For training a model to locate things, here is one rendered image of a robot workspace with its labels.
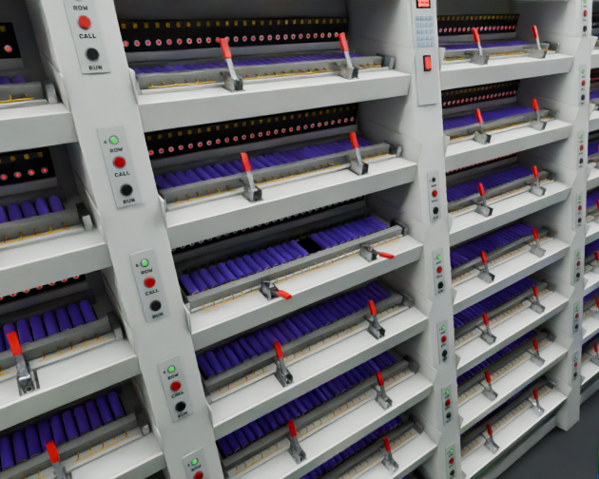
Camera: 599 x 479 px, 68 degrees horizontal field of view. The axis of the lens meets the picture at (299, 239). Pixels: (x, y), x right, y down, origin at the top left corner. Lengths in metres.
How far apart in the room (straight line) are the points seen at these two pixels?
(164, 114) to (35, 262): 0.30
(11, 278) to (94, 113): 0.27
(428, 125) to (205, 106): 0.55
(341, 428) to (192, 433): 0.40
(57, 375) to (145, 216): 0.29
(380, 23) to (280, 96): 0.38
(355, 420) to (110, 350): 0.63
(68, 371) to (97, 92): 0.44
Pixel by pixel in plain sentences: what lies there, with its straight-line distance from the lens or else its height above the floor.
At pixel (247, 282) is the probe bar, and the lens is 0.90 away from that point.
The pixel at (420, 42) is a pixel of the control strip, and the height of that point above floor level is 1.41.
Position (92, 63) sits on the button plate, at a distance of 0.76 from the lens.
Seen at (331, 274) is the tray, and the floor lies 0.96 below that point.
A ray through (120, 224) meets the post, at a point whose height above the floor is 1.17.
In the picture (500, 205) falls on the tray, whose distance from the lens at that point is 1.43.
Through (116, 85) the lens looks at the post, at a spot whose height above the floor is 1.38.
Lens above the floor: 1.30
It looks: 15 degrees down
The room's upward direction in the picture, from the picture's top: 9 degrees counter-clockwise
